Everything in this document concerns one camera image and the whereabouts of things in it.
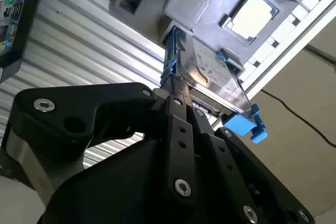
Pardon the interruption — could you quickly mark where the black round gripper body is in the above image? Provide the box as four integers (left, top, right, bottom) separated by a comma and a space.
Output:
36, 138, 237, 224

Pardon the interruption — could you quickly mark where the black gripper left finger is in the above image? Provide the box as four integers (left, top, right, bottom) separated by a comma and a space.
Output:
4, 76, 198, 204

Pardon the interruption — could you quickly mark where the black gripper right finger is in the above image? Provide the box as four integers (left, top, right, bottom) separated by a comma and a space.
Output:
183, 81, 316, 224

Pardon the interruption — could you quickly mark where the silver disk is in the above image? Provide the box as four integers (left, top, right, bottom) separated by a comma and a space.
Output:
159, 24, 269, 145

